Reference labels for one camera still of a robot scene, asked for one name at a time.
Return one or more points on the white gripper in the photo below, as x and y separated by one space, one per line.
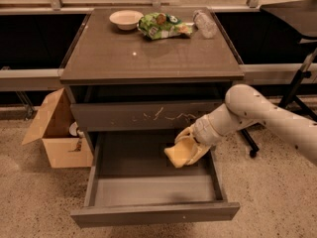
205 131

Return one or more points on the yellow sponge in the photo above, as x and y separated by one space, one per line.
182 153

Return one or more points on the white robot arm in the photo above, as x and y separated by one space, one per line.
243 106

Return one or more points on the closed scratched grey drawer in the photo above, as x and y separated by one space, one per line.
125 116

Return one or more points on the open grey middle drawer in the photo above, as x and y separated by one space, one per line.
133 182

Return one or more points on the grey drawer cabinet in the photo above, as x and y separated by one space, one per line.
109 65

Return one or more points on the clear plastic bottle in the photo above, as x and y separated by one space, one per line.
205 24

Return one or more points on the green chip bag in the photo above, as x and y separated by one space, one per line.
158 26

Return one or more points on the white cup in box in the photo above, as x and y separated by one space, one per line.
74 130

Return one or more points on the white bowl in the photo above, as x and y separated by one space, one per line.
126 20

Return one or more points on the cardboard box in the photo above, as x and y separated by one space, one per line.
50 125

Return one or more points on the black folding table stand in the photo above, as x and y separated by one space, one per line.
287 33

